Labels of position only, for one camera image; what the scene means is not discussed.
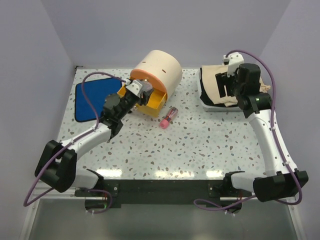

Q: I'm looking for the yellow drawer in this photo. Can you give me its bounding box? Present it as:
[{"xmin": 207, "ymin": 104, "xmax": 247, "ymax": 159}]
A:
[{"xmin": 117, "ymin": 79, "xmax": 167, "ymax": 117}]

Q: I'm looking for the pink pencil case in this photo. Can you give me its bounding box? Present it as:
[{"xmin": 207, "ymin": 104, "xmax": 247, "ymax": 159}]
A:
[{"xmin": 159, "ymin": 107, "xmax": 179, "ymax": 129}]

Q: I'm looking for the clear box of clips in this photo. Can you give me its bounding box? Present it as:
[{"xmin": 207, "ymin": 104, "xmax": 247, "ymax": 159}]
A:
[{"xmin": 141, "ymin": 81, "xmax": 154, "ymax": 96}]

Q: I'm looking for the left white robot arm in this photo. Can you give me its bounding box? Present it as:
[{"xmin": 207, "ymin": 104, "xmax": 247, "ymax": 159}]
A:
[{"xmin": 34, "ymin": 80, "xmax": 154, "ymax": 196}]

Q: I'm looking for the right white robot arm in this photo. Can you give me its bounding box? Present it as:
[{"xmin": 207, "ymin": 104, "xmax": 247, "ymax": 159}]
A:
[{"xmin": 216, "ymin": 63, "xmax": 309, "ymax": 203}]

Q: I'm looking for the black cloth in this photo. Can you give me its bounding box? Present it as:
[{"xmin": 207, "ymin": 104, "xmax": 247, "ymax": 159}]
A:
[{"xmin": 203, "ymin": 84, "xmax": 238, "ymax": 107}]

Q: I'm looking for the beige cloth bag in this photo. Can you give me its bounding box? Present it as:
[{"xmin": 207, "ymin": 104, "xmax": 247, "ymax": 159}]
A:
[{"xmin": 202, "ymin": 65, "xmax": 272, "ymax": 112}]

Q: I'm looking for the blue cloth mat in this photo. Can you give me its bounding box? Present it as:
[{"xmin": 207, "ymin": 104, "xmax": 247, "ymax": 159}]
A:
[{"xmin": 74, "ymin": 76, "xmax": 123, "ymax": 123}]

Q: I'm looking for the white tray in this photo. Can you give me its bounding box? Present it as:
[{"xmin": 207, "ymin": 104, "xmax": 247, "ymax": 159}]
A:
[{"xmin": 197, "ymin": 68, "xmax": 242, "ymax": 113}]

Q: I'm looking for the beige round drawer cabinet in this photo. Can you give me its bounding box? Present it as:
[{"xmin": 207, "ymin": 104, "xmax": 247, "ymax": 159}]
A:
[{"xmin": 130, "ymin": 50, "xmax": 183, "ymax": 99}]

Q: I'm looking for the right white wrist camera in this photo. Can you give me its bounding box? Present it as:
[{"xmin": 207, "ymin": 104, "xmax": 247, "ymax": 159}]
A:
[{"xmin": 222, "ymin": 52, "xmax": 244, "ymax": 75}]

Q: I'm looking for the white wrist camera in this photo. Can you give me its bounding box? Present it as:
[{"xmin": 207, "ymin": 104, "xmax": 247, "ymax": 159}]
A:
[
  {"xmin": 125, "ymin": 79, "xmax": 143, "ymax": 97},
  {"xmin": 222, "ymin": 52, "xmax": 244, "ymax": 75}
]

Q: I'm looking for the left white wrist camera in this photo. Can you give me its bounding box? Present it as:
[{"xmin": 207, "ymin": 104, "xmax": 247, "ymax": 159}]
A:
[{"xmin": 125, "ymin": 79, "xmax": 143, "ymax": 97}]

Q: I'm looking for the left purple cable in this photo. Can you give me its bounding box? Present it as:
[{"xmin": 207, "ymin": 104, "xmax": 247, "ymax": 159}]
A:
[{"xmin": 23, "ymin": 71, "xmax": 129, "ymax": 207}]

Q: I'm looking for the purple cable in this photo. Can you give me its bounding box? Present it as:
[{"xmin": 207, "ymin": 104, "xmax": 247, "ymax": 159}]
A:
[
  {"xmin": 193, "ymin": 48, "xmax": 303, "ymax": 211},
  {"xmin": 23, "ymin": 71, "xmax": 129, "ymax": 207}
]

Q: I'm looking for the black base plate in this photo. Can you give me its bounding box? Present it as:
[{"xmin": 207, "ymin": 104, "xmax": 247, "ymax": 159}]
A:
[{"xmin": 74, "ymin": 179, "xmax": 252, "ymax": 210}]

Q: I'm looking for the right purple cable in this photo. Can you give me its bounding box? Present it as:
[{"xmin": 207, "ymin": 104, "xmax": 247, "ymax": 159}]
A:
[{"xmin": 193, "ymin": 48, "xmax": 303, "ymax": 211}]

